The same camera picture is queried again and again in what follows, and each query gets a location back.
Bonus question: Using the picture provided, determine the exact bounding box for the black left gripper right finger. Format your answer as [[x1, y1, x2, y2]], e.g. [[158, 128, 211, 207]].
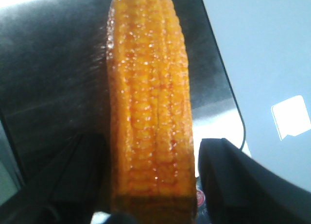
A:
[[198, 138, 311, 224]]

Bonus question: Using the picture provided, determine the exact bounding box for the black electronic kitchen scale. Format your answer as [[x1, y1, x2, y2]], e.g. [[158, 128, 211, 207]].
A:
[[0, 0, 251, 224]]

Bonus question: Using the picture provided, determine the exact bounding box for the orange corn cob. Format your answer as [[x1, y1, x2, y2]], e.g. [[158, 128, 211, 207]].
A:
[[106, 0, 197, 224]]

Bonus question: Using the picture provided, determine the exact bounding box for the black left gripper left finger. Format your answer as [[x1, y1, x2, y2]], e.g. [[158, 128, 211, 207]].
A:
[[0, 133, 108, 224]]

